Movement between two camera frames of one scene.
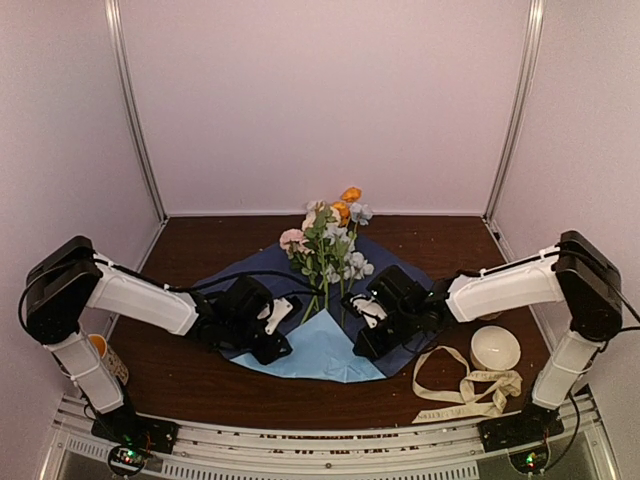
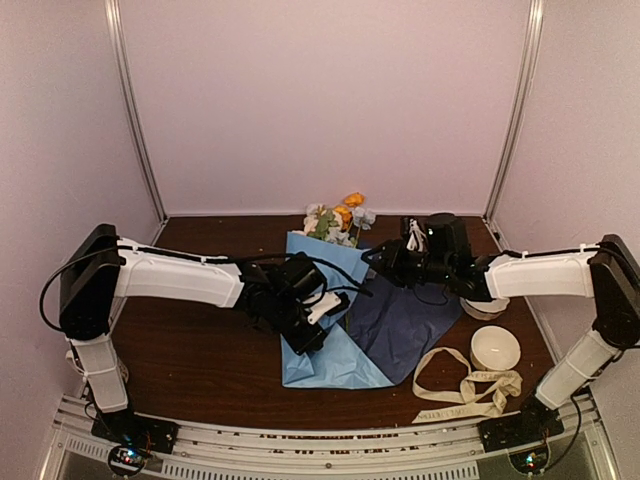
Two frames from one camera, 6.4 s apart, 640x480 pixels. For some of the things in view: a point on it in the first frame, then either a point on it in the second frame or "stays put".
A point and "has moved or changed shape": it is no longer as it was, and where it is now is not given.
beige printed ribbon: [484, 392] stays put
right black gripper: [375, 350] → [390, 263]
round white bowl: [494, 348] stays put
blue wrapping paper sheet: [321, 330] has moved or changed shape
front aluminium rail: [421, 452] stays put
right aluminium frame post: [528, 74] stays put
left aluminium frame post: [119, 43] stays put
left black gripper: [268, 354] → [302, 345]
